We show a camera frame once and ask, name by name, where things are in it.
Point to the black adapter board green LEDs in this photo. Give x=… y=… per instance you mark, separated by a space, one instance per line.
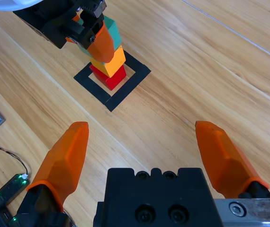
x=13 y=220
x=11 y=189

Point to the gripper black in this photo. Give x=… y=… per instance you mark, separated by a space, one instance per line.
x=54 y=21

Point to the black tape square outline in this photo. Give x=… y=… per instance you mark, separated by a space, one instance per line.
x=128 y=87

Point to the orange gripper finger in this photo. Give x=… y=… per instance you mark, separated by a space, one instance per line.
x=64 y=165
x=222 y=160

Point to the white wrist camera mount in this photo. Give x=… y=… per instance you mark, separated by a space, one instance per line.
x=7 y=4

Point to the green wooden cube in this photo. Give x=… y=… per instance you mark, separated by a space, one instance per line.
x=114 y=33

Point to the red wooden cube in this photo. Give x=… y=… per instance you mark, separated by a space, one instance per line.
x=116 y=79

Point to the yellow wooden cube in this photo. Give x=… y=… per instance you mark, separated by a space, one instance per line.
x=116 y=62

